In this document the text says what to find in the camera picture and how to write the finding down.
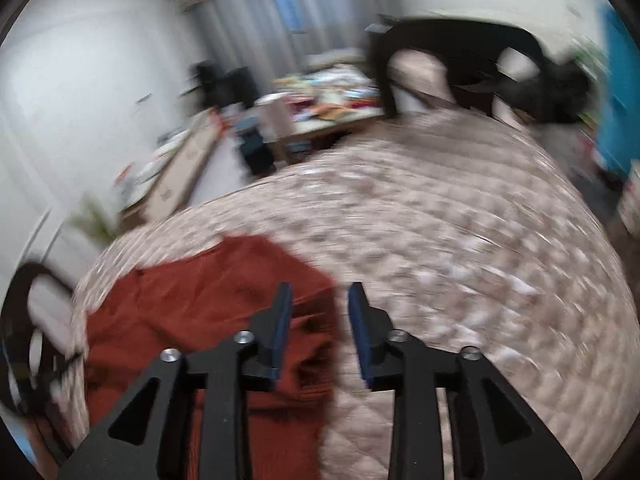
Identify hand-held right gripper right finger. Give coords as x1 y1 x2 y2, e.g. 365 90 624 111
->
347 281 585 480

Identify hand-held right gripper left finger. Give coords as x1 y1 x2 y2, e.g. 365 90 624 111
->
59 282 294 480

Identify red knit sweater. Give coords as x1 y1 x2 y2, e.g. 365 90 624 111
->
82 235 343 480

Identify beige quilted blanket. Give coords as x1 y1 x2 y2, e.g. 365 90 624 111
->
30 110 626 480

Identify blue round stool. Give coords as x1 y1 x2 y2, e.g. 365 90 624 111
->
240 130 276 177

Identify white low cabinet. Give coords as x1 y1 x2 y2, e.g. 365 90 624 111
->
122 110 223 223

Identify pale cylindrical appliance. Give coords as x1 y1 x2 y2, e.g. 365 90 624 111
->
262 95 294 139

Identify cluttered wooden low table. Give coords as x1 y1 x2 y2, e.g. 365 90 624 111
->
255 50 386 161

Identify green potted plant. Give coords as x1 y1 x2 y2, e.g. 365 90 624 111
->
70 197 121 246

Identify black box speaker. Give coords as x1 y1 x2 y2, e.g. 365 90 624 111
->
227 67 261 109

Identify black backpack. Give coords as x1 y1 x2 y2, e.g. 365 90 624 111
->
192 60 236 107

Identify dark wooden chair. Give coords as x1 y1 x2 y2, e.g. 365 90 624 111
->
367 19 546 126
0 262 86 416

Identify blue and white striped curtains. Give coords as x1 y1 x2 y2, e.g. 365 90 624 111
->
170 0 401 63

